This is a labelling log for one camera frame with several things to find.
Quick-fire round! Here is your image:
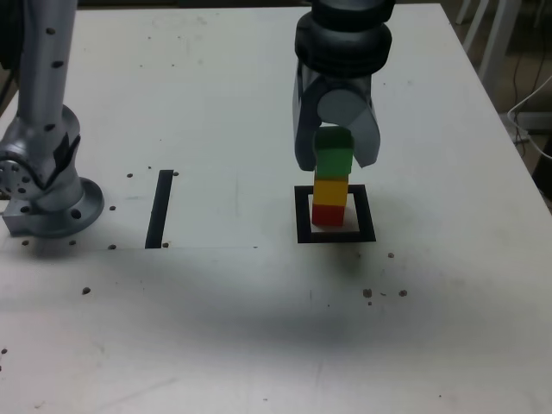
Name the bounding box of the white cable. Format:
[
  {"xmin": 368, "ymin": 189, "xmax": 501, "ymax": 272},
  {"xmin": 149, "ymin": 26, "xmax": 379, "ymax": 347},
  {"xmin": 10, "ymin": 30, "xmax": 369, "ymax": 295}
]
[{"xmin": 507, "ymin": 75, "xmax": 552, "ymax": 160}]

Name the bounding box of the black tape square outline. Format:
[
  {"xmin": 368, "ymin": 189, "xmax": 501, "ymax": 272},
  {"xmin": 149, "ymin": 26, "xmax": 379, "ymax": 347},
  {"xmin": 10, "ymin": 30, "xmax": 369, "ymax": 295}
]
[{"xmin": 293, "ymin": 184, "xmax": 377, "ymax": 245}]

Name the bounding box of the black cable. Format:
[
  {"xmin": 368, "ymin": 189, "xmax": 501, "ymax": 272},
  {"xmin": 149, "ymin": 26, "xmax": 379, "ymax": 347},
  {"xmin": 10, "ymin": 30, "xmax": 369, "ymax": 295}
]
[
  {"xmin": 512, "ymin": 51, "xmax": 521, "ymax": 113},
  {"xmin": 526, "ymin": 51, "xmax": 545, "ymax": 107}
]

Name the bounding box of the yellow cube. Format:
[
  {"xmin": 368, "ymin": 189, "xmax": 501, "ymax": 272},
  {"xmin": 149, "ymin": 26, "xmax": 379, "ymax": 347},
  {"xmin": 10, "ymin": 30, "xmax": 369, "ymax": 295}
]
[{"xmin": 312, "ymin": 172, "xmax": 349, "ymax": 207}]

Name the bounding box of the red cube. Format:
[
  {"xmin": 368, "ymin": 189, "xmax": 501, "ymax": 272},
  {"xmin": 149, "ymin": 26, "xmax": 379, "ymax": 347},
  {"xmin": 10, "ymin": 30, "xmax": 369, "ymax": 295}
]
[{"xmin": 310, "ymin": 203, "xmax": 346, "ymax": 228}]

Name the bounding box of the green cube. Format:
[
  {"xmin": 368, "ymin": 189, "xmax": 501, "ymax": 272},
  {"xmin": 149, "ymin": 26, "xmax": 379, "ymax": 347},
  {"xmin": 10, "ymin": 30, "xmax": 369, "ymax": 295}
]
[{"xmin": 313, "ymin": 127, "xmax": 355, "ymax": 177}]

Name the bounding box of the black tape strip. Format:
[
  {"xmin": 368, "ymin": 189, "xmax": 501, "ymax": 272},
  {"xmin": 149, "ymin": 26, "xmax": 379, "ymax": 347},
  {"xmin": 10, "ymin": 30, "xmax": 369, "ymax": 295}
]
[{"xmin": 144, "ymin": 169, "xmax": 174, "ymax": 250}]

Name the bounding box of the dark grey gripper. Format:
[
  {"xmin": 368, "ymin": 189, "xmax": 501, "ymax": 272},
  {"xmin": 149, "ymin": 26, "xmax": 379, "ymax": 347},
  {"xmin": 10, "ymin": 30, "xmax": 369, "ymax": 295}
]
[{"xmin": 293, "ymin": 63, "xmax": 382, "ymax": 173}]

